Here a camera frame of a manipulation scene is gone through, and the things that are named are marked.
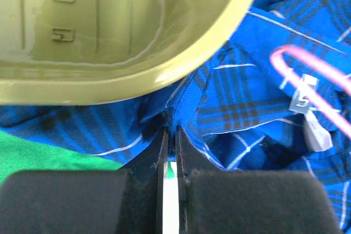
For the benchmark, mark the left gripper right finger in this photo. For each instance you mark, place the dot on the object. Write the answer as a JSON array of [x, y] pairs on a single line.
[[214, 201]]

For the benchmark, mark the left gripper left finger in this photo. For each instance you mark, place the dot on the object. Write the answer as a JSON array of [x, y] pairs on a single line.
[[128, 200]]

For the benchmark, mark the blue plaid shirt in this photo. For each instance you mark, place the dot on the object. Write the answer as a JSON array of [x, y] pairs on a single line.
[[231, 107]]

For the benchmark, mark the pink wire hanger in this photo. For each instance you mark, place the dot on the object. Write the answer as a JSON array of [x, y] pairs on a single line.
[[306, 85]]

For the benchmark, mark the green cloth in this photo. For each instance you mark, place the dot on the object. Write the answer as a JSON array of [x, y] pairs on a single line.
[[19, 155]]

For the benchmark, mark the olive green plastic basket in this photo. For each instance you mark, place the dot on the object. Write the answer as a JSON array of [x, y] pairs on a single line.
[[86, 52]]

